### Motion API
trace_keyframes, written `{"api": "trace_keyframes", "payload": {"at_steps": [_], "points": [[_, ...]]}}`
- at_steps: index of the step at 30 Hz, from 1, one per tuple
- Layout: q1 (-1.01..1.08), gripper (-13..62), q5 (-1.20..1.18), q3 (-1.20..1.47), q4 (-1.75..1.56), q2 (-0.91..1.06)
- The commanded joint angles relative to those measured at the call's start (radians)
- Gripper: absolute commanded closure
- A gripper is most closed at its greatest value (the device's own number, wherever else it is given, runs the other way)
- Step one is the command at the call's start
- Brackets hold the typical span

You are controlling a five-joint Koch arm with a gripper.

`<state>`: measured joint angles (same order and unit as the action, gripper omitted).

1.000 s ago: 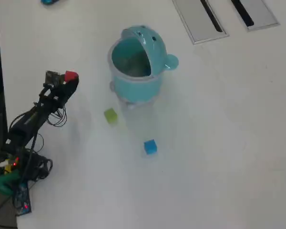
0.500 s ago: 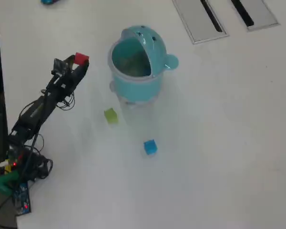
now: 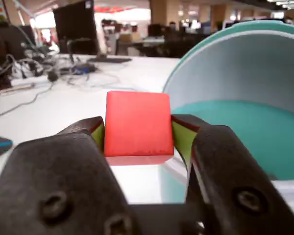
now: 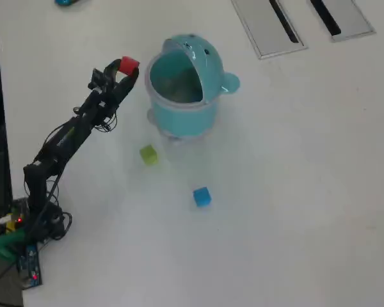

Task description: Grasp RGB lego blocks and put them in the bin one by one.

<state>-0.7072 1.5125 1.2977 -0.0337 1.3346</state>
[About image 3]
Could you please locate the blue usb hub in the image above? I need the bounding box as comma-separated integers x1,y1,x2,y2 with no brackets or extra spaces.
72,62,98,75

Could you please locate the flat black stand plate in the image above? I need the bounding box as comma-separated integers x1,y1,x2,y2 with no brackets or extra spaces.
87,56,133,63

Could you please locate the black cable bundle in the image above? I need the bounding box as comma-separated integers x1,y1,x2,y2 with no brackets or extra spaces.
2,46,64,83

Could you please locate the black computer monitor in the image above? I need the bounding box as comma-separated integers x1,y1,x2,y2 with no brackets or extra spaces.
52,0,100,56

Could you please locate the beige flat stick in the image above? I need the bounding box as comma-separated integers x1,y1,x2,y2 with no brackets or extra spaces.
0,83,37,95

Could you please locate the black office chair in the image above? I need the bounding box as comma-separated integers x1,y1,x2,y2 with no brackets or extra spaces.
0,23,36,64

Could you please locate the brown cardboard box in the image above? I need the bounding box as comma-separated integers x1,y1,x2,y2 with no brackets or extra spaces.
119,33,133,44

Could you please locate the teal bin with flip lid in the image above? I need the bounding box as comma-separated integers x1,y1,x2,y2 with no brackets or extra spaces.
159,20,294,221

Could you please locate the grey cable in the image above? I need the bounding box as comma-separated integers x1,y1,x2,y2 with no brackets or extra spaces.
0,82,53,120

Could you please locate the red lego block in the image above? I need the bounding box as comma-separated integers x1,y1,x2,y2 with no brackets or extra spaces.
104,90,175,166

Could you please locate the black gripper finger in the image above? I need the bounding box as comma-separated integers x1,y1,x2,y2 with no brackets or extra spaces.
171,114,294,235
0,116,140,235

